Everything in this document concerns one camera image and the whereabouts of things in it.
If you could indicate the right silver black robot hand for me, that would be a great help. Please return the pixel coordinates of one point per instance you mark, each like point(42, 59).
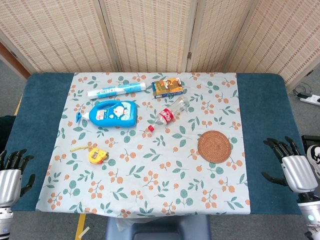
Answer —
point(298, 172)

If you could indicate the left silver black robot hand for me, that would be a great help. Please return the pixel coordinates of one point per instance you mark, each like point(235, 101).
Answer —
point(10, 185)

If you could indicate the yellow tape measure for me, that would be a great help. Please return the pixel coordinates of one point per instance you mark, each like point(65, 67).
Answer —
point(96, 156)

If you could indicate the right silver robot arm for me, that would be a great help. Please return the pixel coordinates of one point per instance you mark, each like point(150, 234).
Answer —
point(310, 212)

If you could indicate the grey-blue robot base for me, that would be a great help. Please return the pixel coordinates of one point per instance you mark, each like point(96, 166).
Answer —
point(160, 227)

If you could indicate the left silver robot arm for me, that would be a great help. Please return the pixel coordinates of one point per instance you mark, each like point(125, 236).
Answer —
point(5, 222)

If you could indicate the black white sneaker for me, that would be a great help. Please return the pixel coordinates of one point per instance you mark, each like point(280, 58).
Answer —
point(314, 160)

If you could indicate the black box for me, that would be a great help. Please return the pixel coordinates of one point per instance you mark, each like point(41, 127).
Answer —
point(311, 140)

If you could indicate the black bulky object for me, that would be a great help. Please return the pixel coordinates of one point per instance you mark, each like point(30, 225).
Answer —
point(5, 132)

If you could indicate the dark teal table cover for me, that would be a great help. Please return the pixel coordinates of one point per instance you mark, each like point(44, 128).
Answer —
point(267, 112)

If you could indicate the white power strip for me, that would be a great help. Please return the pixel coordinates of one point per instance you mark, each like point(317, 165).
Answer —
point(311, 100)

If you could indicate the black power adapter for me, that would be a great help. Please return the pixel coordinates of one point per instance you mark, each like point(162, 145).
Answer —
point(303, 94)

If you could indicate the round woven brown coaster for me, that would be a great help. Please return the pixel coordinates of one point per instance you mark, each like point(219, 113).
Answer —
point(214, 146)

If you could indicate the blue cartoon detergent bottle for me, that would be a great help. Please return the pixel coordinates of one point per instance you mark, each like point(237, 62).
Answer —
point(112, 115)

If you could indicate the brown wooden board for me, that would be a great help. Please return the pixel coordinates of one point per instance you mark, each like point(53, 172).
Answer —
point(12, 60)

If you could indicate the woven folding screen panel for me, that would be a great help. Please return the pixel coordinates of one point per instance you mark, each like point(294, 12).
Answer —
point(217, 32)
point(285, 37)
point(55, 32)
point(150, 32)

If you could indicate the floral fruit-print tablecloth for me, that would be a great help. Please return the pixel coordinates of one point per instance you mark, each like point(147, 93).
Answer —
point(150, 180)

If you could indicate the clear red-label cola bottle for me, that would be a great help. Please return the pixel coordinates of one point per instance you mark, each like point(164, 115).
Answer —
point(168, 115)

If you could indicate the orange snack packet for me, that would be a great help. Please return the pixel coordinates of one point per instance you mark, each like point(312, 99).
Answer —
point(167, 87)

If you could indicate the metal screen hinge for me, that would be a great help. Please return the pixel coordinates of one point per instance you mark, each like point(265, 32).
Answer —
point(189, 55)

